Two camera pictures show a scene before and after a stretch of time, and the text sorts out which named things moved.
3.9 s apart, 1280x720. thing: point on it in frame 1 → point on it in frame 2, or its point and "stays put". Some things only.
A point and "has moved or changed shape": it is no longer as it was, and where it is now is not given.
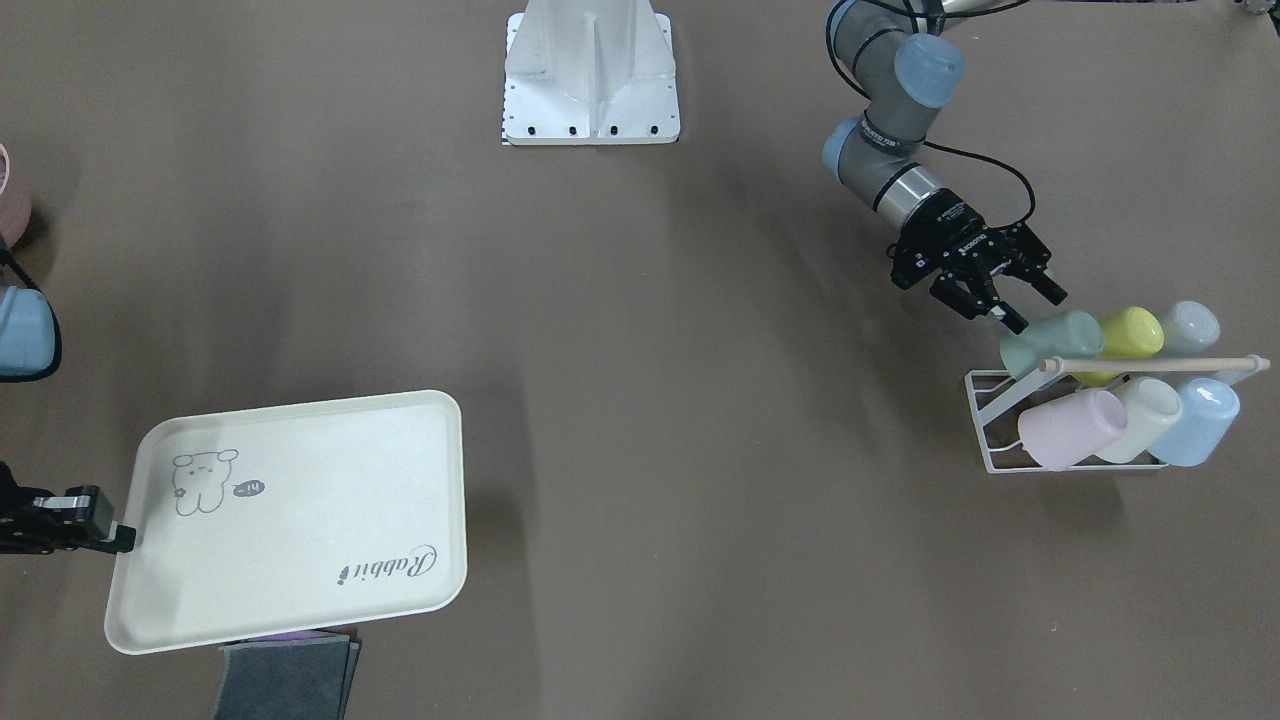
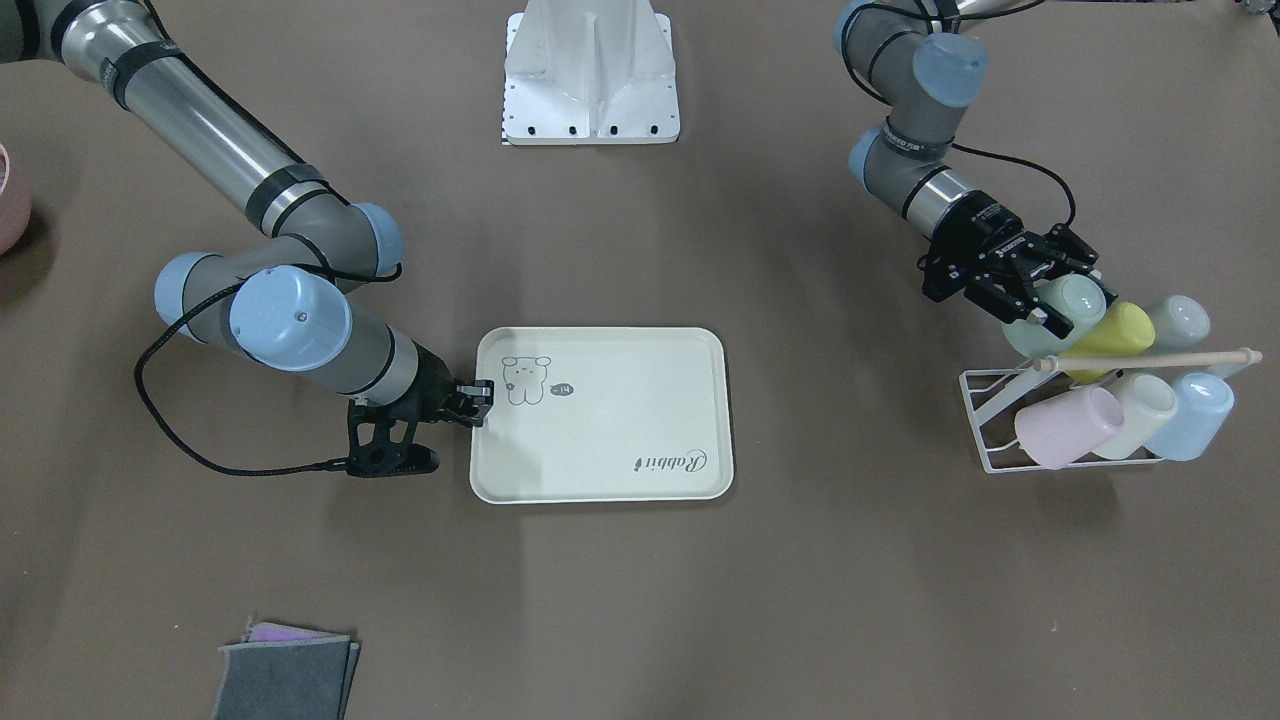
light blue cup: (1209, 409) stays put
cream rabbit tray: (261, 519) → (603, 415)
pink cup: (1062, 432) stays put
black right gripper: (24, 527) → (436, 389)
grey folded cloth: (288, 679) stays put
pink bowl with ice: (15, 202) stays put
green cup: (1071, 335) has moved or changed shape
